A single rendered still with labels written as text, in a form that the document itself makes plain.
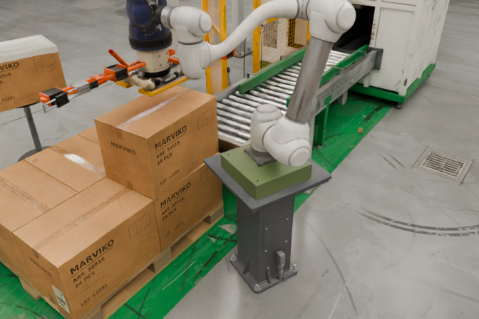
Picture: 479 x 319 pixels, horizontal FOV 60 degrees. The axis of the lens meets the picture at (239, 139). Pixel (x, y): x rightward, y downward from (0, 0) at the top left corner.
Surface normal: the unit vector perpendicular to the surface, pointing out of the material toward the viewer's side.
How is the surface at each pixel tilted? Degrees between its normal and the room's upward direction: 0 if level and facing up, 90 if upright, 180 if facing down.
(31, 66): 90
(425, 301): 0
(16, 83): 90
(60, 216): 0
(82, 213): 0
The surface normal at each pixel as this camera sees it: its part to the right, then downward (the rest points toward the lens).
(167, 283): -0.01, -0.86
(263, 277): 0.52, 0.43
